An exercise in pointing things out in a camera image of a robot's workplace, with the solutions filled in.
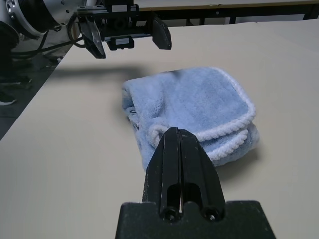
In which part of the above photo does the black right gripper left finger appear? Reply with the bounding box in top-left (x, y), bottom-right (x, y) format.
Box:
top-left (141, 126), bottom-right (181, 221)

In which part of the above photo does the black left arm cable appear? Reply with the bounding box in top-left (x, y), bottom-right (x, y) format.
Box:
top-left (9, 14), bottom-right (87, 54)

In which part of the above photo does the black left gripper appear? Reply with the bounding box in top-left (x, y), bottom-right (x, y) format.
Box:
top-left (76, 0), bottom-right (173, 60)

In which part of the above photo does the light blue towel white trim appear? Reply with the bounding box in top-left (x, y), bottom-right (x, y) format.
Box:
top-left (121, 66), bottom-right (262, 172)

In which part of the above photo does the person's black trouser leg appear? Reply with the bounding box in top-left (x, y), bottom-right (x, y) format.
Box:
top-left (0, 21), bottom-right (22, 84)

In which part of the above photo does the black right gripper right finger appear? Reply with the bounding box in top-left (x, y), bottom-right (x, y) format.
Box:
top-left (179, 128), bottom-right (227, 221)

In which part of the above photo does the black sneaker white sole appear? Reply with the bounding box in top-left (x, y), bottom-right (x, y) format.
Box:
top-left (0, 91), bottom-right (17, 107)

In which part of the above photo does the background table black frame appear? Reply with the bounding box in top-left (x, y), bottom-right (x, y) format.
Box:
top-left (134, 0), bottom-right (319, 26)

